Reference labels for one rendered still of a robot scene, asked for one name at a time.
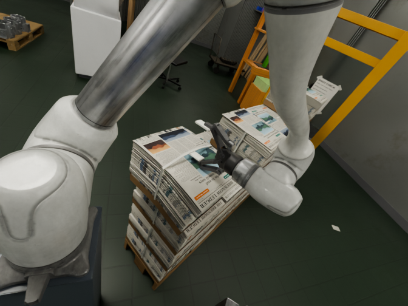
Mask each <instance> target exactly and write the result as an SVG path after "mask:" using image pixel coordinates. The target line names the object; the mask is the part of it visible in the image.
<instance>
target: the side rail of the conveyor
mask: <svg viewBox="0 0 408 306"><path fill-rule="evenodd" d="M215 306H239V304H237V303H235V302H234V301H232V300H231V299H229V298H228V297H227V298H226V299H224V300H222V301H221V302H219V303H218V304H216V305H215Z"/></svg>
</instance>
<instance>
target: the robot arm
mask: <svg viewBox="0 0 408 306"><path fill-rule="evenodd" d="M240 1H242V0H149V2H148V3H147V4H146V6H145V7H144V9H143V10H142V11H141V12H140V14H139V15H138V16H137V18H136V19H135V21H134V22H133V23H132V24H131V26H130V27H129V28H128V30H127V31H126V33H125V34H124V35H123V36H122V38H121V39H120V40H119V42H118V43H117V45H116V46H115V47H114V48H113V50H112V51H111V53H110V54H109V55H108V56H107V58H106V59H105V60H104V61H103V63H102V64H101V66H100V67H99V68H98V70H97V71H96V72H95V73H94V75H93V76H92V78H91V79H90V80H89V82H88V83H87V84H86V85H85V87H84V88H83V90H82V91H81V92H80V94H79V95H69V96H65V97H62V98H60V99H59V100H58V101H57V102H56V103H55V104H54V105H53V106H52V108H51V109H50V110H49V111H48V113H46V114H45V116H44V117H43V118H42V119H41V121H40V122H39V123H38V124H37V126H36V127H35V128H34V130H33V131H32V133H31V134H30V136H29V138H28V139H27V141H26V143H25V145H24V147H23V149H22V150H20V151H16V152H12V153H11V154H8V155H6V156H4V157H2V158H0V253H1V254H2V255H1V258H0V289H3V288H5V287H8V286H11V285H15V284H23V283H27V289H26V293H25V300H24V305H26V304H29V305H35V304H38V303H39V302H41V299H42V297H43V294H44V292H45V290H46V287H47V285H48V283H49V280H50V279H54V278H59V277H67V276H72V277H83V276H85V275H86V274H87V273H88V272H89V270H90V263H89V251H90V243H91V238H92V231H93V227H94V221H95V218H96V216H97V215H98V209H97V208H96V207H94V206H89V205H90V198H91V192H92V184H93V179H94V173H95V170H96V168H97V166H98V163H99V162H100V161H101V160H102V158H103V157H104V155H105V153H106V152H107V150H108V149H109V147H110V146H111V144H112V143H113V142H114V140H115V139H116V137H117V135H118V127H117V121H118V120H119V119H120V118H121V117H122V116H123V115H124V114H125V113H126V112H127V111H128V109H129V108H130V107H131V106H132V105H133V104H134V103H135V102H136V101H137V100H138V99H139V98H140V97H141V95H142V94H143V93H144V92H145V91H146V90H147V89H148V88H149V86H150V85H151V84H152V83H153V82H154V81H155V80H156V79H157V78H158V77H159V76H160V75H161V74H162V73H163V71H164V70H165V69H166V68H167V67H168V66H169V65H170V64H171V63H172V62H173V61H174V60H175V59H176V57H177V56H178V55H179V54H180V53H181V52H182V51H183V50H184V48H185V47H186V46H187V45H188V44H189V43H190V42H191V41H192V40H193V39H194V38H195V37H196V36H197V35H198V33H199V32H200V31H201V30H202V29H203V28H204V27H205V26H206V25H207V23H209V22H210V20H212V18H213V17H214V16H215V15H216V14H217V13H218V12H219V10H220V9H221V8H222V7H223V8H225V9H227V8H230V7H234V6H235V5H237V4H238V3H239V2H240ZM343 3H344V0H264V15H265V26H266V32H267V45H268V62H269V75H270V90H271V97H272V101H273V104H274V107H275V109H276V111H277V113H278V114H279V116H280V117H281V119H282V121H283V122H284V123H285V125H286V127H287V128H288V135H287V137H284V138H283V139H281V140H280V142H279V144H278V146H277V148H276V150H275V152H274V154H273V158H272V159H271V161H270V162H269V164H268V165H266V166H265V167H264V168H262V167H260V166H259V165H257V164H255V163H254V162H253V161H251V160H250V159H248V158H245V159H243V157H241V156H240V155H238V154H237V153H234V152H233V151H232V150H231V148H232V147H233V146H234V145H235V142H233V141H232V140H231V139H230V138H229V136H228V135H227V134H226V132H225V131H224V129H223V127H221V125H220V123H214V124H213V125H212V124H210V123H209V122H206V123H205V122H204V121H202V120H197V121H195V123H196V124H198V125H199V126H201V127H202V128H204V129H205V130H207V131H208V132H210V131H211V133H212V136H213V137H214V140H215V142H216V145H217V150H218V151H217V152H216V156H215V159H209V160H204V159H205V158H204V157H202V156H201V155H200V154H198V153H196V152H195V151H194V152H192V153H190V154H189V155H191V156H192V157H194V159H195V160H196V161H197V162H198V165H199V166H200V169H202V170H206V171H211V172H215V173H216V174H218V175H220V174H221V173H223V172H224V171H225V172H226V173H227V174H229V175H230V176H232V177H231V178H232V180H233V181H235V182H236V183H237V184H239V185H240V186H241V187H242V188H244V189H245V190H246V191H247V192H248V193H249V194H250V196H251V197H252V198H253V199H255V200H256V201H257V202H259V203H260V204H261V205H263V206H264V207H266V208H268V209H269V210H271V211H272V212H274V213H276V214H278V215H281V216H284V217H285V216H290V215H292V214H293V213H294V212H295V211H296V210H297V209H298V207H299V206H300V204H301V202H302V200H303V198H302V196H301V194H300V192H299V190H298V189H297V188H296V187H295V186H294V184H295V183H296V182H297V180H298V179H299V178H301V176H302V175H303V174H304V172H305V171H306V170H307V168H308V167H309V165H310V164H311V162H312V160H313V158H314V156H315V147H314V145H313V143H312V142H311V141H310V140H309V139H308V138H309V133H310V122H309V117H308V110H307V102H306V93H307V86H308V82H309V79H310V76H311V73H312V70H313V68H314V66H315V63H316V60H317V58H318V56H319V54H320V52H321V49H322V47H323V45H324V43H325V40H326V39H327V36H328V34H329V32H330V30H331V28H332V26H333V24H334V21H335V19H336V17H337V15H338V13H339V11H340V9H341V7H342V5H343ZM223 142H224V143H223ZM226 146H227V148H226ZM221 147H222V148H221ZM208 164H218V166H219V167H216V166H210V165H208Z"/></svg>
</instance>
